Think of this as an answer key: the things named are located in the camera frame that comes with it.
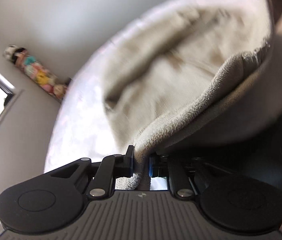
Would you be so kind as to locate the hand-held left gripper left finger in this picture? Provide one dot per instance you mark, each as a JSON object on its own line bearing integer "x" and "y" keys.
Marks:
{"x": 131, "y": 161}

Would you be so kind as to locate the pink dotted bed cover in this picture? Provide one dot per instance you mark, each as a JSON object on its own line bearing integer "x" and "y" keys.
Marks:
{"x": 80, "y": 120}

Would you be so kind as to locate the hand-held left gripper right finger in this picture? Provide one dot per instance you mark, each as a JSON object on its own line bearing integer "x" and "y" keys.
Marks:
{"x": 152, "y": 167}

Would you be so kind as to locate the clear tube of plush toys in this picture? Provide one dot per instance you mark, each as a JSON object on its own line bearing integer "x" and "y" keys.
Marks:
{"x": 37, "y": 72}

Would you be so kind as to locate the beige fleece hoodie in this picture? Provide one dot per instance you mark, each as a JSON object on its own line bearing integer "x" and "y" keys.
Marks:
{"x": 168, "y": 80}

